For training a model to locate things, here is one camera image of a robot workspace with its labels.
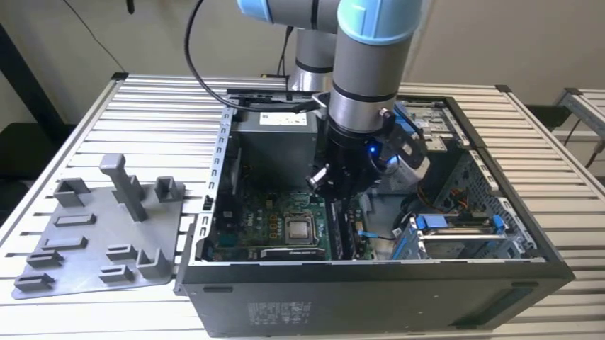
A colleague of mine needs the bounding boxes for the blue plastic drive latch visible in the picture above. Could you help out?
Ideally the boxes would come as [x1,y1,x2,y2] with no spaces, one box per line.
[396,102,417,135]

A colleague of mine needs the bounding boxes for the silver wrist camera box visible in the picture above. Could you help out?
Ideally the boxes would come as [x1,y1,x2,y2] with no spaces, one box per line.
[376,122,432,185]

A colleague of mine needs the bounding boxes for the metal slat side table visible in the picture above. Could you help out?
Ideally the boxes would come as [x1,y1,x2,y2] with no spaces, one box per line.
[551,86,605,142]

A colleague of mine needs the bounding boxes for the grey metal disk bay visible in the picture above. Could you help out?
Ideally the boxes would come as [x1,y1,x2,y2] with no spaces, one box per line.
[392,208,539,261]

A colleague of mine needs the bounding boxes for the grey power supply unit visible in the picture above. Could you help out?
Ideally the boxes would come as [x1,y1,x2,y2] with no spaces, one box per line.
[233,109,328,191]

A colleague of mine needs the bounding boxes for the black graphics card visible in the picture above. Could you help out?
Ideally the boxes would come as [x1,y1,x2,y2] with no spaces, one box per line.
[258,246,328,262]

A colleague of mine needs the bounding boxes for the thin black wall cable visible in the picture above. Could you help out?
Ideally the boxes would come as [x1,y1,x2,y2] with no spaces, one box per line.
[63,0,128,74]

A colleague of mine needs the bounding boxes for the black box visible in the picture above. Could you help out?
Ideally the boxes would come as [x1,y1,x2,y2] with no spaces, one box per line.
[524,103,575,134]

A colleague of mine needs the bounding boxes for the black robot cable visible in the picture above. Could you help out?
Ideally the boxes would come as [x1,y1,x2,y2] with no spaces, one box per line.
[184,0,324,109]

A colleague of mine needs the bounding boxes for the black furniture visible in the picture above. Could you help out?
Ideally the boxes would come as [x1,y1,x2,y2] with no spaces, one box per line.
[0,23,77,213]

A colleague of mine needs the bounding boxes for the green motherboard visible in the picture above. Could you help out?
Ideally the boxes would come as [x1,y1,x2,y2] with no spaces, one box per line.
[210,189,377,262]

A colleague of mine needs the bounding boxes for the grey metal drive cage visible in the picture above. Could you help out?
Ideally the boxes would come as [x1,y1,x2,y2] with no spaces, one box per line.
[396,101,468,194]

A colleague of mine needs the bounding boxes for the orange wires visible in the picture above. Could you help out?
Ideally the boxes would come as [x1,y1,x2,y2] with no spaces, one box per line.
[452,187,472,212]

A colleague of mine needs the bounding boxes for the black PC case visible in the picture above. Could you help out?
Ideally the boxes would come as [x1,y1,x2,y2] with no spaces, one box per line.
[173,87,576,337]

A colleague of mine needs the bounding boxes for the silver CPU in socket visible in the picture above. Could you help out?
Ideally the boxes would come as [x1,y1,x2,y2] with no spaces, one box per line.
[284,211,319,245]

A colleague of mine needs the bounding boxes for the hard disk in blue carrier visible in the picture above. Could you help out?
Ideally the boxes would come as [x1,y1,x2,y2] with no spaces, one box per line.
[411,214,511,259]

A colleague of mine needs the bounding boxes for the grey plastic parts rack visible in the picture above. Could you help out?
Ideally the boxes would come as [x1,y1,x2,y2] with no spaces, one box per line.
[10,154,189,301]

